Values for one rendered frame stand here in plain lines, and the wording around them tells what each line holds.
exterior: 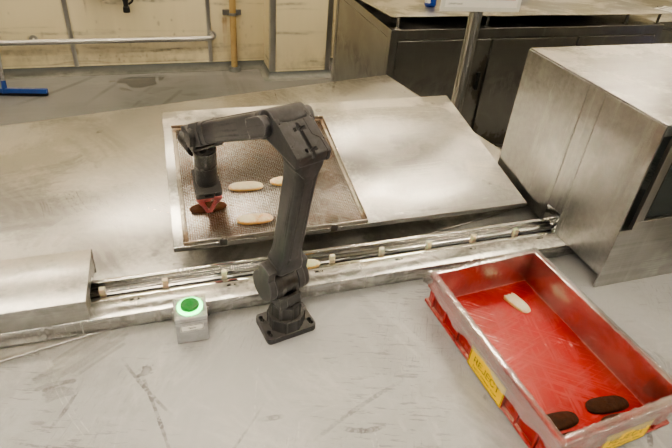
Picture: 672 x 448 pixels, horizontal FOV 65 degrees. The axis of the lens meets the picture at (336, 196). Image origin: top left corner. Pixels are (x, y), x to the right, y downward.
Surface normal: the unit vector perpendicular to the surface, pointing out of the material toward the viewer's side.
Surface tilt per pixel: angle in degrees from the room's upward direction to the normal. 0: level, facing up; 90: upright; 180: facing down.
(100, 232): 0
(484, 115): 90
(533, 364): 0
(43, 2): 90
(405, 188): 10
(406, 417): 0
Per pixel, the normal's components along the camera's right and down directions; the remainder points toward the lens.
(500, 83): 0.30, 0.55
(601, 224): -0.95, 0.11
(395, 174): 0.12, -0.72
